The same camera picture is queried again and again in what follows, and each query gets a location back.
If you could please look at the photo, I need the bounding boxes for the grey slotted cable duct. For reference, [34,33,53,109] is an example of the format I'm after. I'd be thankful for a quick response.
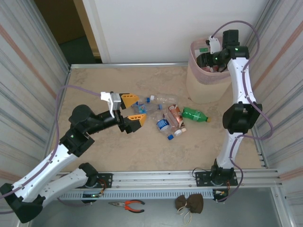
[58,189,215,201]

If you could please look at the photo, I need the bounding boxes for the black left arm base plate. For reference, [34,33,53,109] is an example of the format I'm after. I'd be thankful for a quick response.
[96,173,113,189]

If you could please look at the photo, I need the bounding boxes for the brown cloth bag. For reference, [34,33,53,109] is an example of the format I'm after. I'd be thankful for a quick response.
[187,195,204,214]
[175,195,189,210]

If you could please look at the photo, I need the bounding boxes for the copper brown label bottle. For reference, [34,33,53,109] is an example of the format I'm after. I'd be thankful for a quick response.
[167,104,187,132]

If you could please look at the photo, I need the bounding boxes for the beige bin with pink liner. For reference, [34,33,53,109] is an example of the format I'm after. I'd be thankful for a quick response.
[186,35,234,105]

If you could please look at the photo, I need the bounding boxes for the cream string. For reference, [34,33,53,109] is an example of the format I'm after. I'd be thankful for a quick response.
[177,205,193,224]

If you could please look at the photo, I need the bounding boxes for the clear bottle dark blue label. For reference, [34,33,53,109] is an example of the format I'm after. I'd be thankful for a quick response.
[134,95,152,106]

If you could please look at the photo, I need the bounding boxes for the orange handled pliers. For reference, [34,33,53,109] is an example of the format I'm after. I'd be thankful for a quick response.
[108,200,145,213]

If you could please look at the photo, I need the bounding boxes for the clear bottle colourful cartoon label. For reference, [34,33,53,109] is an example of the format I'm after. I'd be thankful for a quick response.
[131,103,164,115]

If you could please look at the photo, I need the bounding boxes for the white door frame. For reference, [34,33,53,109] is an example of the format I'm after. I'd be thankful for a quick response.
[73,0,112,63]

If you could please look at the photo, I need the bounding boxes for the clear unlabelled bottle white cap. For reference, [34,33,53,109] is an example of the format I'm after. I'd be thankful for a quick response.
[149,94,178,105]

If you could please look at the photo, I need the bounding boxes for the aluminium mounting rail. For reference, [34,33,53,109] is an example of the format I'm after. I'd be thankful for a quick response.
[56,169,284,190]

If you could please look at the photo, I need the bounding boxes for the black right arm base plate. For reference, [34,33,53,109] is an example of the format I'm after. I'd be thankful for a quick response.
[195,171,238,187]

